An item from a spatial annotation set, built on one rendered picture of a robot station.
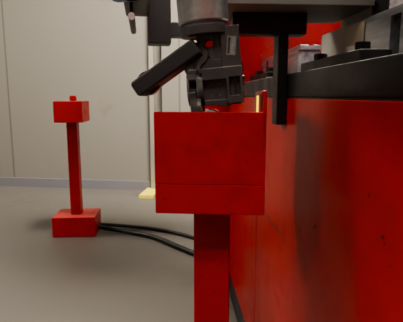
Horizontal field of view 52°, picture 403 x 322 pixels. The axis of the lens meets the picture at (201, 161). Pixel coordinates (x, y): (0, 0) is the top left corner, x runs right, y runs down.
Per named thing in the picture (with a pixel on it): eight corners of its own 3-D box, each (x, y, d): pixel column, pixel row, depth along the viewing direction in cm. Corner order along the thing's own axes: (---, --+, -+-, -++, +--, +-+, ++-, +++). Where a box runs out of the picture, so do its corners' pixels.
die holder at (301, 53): (261, 84, 162) (261, 59, 160) (276, 84, 162) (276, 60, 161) (299, 80, 113) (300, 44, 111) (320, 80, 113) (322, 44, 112)
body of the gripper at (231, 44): (244, 107, 59) (238, 19, 57) (185, 112, 59) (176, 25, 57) (243, 105, 66) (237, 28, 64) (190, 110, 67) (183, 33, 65)
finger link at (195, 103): (204, 140, 59) (198, 78, 58) (193, 142, 59) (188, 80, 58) (206, 137, 64) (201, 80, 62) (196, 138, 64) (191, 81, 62)
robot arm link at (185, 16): (172, -7, 57) (180, 6, 65) (175, 27, 58) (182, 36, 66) (226, -13, 56) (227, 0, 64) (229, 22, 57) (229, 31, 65)
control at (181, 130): (174, 184, 81) (173, 91, 78) (256, 186, 79) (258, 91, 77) (155, 213, 61) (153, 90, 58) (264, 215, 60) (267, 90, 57)
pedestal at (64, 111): (61, 227, 263) (54, 96, 249) (101, 226, 264) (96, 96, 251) (52, 237, 243) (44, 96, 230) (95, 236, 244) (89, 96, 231)
